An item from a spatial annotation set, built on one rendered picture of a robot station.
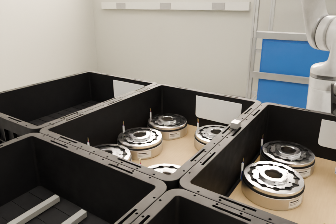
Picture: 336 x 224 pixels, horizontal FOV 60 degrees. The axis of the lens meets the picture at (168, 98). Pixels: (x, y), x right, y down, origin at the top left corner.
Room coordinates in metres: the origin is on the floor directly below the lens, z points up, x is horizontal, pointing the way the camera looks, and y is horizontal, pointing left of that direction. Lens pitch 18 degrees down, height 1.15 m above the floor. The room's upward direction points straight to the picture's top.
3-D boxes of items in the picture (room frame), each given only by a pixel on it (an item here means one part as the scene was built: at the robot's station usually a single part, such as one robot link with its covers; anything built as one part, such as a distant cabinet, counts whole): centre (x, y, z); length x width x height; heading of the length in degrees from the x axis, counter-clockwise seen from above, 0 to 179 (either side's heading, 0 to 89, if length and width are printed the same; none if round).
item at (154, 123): (0.70, 0.00, 0.86); 0.10 x 0.10 x 0.01
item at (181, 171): (0.57, 0.01, 0.92); 0.40 x 0.30 x 0.02; 146
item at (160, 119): (0.70, 0.00, 0.86); 0.05 x 0.05 x 0.01
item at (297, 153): (0.53, -0.25, 0.86); 0.05 x 0.05 x 0.01
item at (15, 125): (0.74, 0.26, 0.92); 0.40 x 0.30 x 0.02; 146
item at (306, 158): (0.53, -0.25, 0.86); 0.10 x 0.10 x 0.01
